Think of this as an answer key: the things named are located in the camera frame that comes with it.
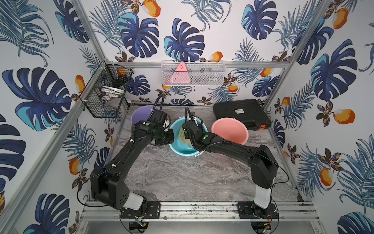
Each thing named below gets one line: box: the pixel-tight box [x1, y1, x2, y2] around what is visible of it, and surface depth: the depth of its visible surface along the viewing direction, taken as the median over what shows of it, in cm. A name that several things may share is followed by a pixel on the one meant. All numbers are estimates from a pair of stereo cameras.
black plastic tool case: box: [213, 98, 273, 131], surface depth 112 cm
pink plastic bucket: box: [211, 117, 249, 146], surface depth 91 cm
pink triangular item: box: [169, 61, 191, 84], surface depth 92 cm
